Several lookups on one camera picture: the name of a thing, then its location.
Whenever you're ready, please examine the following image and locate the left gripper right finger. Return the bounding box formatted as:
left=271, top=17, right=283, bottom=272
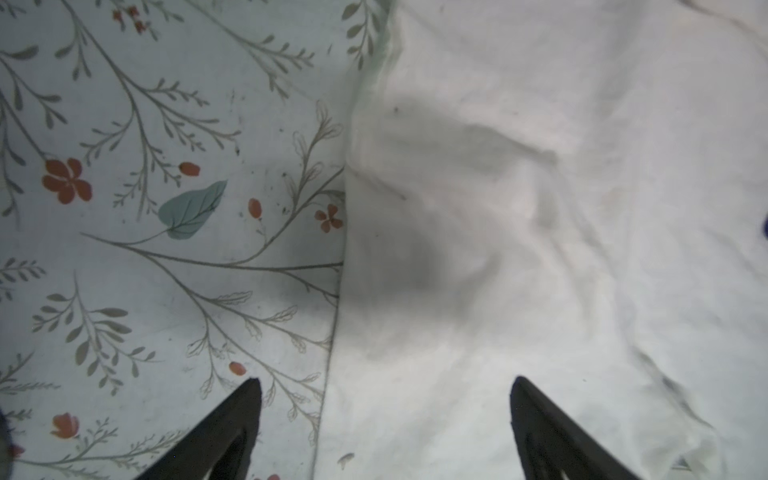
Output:
left=509, top=376, right=638, bottom=480

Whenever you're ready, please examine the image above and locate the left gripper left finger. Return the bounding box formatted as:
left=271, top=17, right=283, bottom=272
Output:
left=138, top=378, right=262, bottom=480

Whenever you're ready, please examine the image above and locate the white printed t shirt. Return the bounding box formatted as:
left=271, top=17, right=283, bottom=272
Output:
left=313, top=1, right=767, bottom=479

